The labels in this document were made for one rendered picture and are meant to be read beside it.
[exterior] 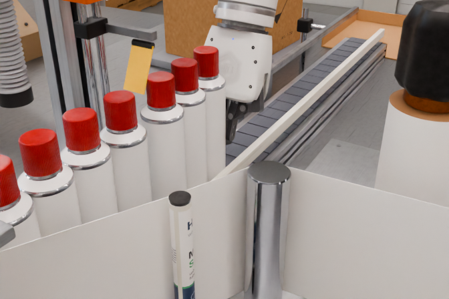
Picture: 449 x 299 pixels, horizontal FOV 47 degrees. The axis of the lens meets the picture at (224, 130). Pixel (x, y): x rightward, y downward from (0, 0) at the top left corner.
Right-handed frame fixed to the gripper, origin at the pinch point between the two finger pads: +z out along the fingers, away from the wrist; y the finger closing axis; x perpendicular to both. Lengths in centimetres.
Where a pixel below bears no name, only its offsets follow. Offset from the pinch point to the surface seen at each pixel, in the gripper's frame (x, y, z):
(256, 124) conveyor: 16.3, -2.2, 0.8
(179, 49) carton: 43, -39, -8
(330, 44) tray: 76, -11, -16
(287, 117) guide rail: 14.2, 4.0, -2.2
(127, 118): -25.0, 1.6, -3.9
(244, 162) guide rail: -0.2, 4.3, 3.7
